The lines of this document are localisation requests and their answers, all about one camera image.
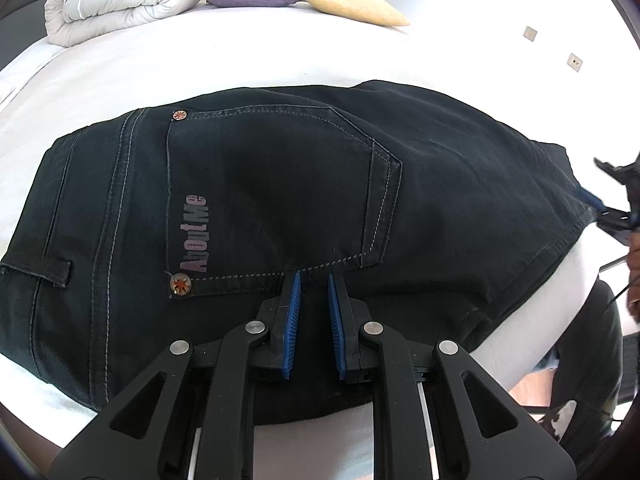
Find dark grey padded headboard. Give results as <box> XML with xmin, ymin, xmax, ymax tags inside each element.
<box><xmin>0</xmin><ymin>0</ymin><xmax>57</xmax><ymax>70</ymax></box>

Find bed with white sheet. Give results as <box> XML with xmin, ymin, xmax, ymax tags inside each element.
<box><xmin>0</xmin><ymin>0</ymin><xmax>603</xmax><ymax>480</ymax></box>

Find person's leg in dark trousers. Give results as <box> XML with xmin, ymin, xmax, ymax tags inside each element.
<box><xmin>541</xmin><ymin>279</ymin><xmax>625</xmax><ymax>457</ymax></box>

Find black denim pants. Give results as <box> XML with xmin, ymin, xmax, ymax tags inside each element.
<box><xmin>0</xmin><ymin>79</ymin><xmax>609</xmax><ymax>419</ymax></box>

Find person's right hand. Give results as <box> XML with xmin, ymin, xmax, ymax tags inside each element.
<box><xmin>626</xmin><ymin>230</ymin><xmax>640</xmax><ymax>322</ymax></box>

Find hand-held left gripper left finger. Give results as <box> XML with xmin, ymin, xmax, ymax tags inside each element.
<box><xmin>50</xmin><ymin>270</ymin><xmax>303</xmax><ymax>480</ymax></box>

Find yellow pillow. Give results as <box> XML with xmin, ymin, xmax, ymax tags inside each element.
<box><xmin>298</xmin><ymin>0</ymin><xmax>411</xmax><ymax>28</ymax></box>

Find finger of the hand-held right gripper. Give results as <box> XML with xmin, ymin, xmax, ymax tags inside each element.
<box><xmin>593</xmin><ymin>152</ymin><xmax>640</xmax><ymax>188</ymax></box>
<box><xmin>575</xmin><ymin>186</ymin><xmax>640</xmax><ymax>247</ymax></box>

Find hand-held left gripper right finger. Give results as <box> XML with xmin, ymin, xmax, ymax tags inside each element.
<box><xmin>326</xmin><ymin>273</ymin><xmax>577</xmax><ymax>480</ymax></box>

